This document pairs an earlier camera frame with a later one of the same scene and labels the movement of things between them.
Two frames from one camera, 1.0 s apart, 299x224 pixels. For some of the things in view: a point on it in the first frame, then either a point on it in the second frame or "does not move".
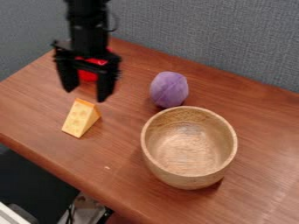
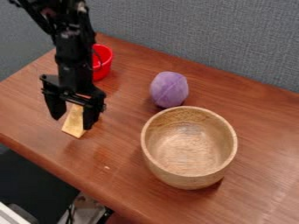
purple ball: (168, 88) does not move
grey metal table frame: (85, 211) does not move
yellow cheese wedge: (82, 117) does not move
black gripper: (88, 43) → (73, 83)
